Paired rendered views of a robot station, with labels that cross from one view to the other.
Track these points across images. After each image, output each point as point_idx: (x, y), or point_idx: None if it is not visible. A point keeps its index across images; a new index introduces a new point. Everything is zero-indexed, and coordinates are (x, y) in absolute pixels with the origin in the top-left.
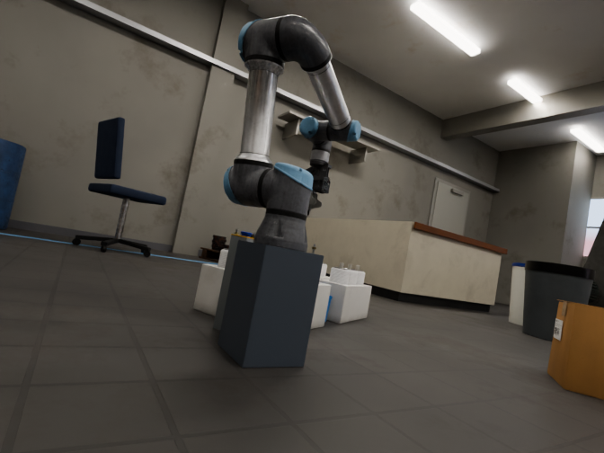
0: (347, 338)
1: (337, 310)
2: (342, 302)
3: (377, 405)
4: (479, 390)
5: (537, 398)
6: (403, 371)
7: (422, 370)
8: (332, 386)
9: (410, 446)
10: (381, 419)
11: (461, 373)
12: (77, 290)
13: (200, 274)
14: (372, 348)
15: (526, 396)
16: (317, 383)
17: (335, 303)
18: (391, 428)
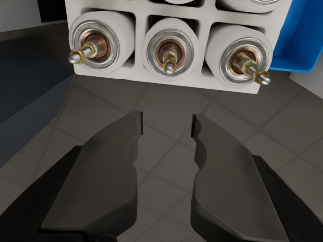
0: (197, 110)
1: (302, 75)
2: (309, 88)
3: (52, 161)
4: (147, 199)
5: (170, 221)
6: (133, 164)
7: (154, 174)
8: (48, 138)
9: (29, 175)
10: (39, 164)
11: (180, 193)
12: None
13: None
14: (182, 137)
15: (167, 217)
16: (42, 131)
17: (312, 73)
18: (35, 168)
